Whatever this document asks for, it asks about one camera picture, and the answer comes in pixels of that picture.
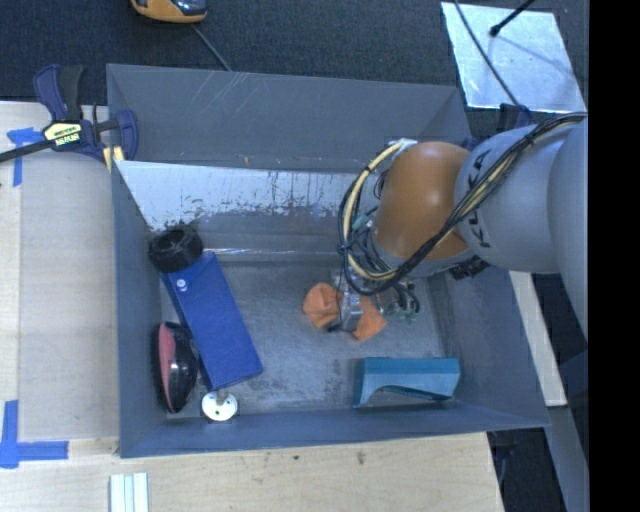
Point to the orange cloth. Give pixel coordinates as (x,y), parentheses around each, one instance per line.
(320,307)

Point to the teal foam block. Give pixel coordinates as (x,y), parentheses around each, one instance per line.
(405,372)

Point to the blue box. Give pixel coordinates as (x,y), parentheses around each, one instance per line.
(215,320)

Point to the white round knob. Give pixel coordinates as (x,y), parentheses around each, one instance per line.
(219,406)

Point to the red and black brush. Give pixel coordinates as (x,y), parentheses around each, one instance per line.
(172,365)

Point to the grey metal bin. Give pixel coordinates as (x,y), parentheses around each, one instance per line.
(300,125)

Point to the black cylinder on white bracket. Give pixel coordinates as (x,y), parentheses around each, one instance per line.
(467,271)

